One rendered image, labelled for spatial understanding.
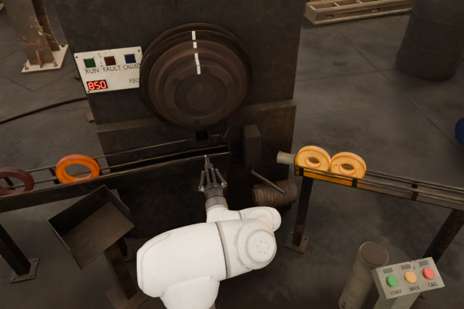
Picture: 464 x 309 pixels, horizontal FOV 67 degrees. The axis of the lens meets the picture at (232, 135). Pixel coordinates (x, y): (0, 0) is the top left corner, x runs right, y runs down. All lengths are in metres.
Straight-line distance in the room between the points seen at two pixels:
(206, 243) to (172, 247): 0.07
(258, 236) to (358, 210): 1.75
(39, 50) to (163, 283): 3.76
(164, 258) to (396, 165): 2.31
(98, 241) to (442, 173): 2.34
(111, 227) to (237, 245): 0.95
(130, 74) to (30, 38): 2.82
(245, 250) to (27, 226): 2.05
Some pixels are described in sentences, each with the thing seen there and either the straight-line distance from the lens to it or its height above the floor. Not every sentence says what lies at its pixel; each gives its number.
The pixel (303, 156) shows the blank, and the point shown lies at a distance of 1.69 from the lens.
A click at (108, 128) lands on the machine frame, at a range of 1.71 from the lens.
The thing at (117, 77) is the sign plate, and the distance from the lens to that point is 1.57.
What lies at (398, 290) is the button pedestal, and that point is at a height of 0.59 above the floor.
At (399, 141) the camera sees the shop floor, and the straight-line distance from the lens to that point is 3.10.
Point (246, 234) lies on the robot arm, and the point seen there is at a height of 1.23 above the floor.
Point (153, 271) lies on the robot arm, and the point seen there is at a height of 1.19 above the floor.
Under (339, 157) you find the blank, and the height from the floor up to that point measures 0.78.
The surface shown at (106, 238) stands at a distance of 1.63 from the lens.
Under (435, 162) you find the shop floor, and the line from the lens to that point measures 3.03.
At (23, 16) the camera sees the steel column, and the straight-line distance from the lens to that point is 4.23.
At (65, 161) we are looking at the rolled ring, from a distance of 1.73.
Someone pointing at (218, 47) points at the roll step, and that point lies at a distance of 1.36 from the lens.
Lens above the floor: 1.89
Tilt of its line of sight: 41 degrees down
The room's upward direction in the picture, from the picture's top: 2 degrees counter-clockwise
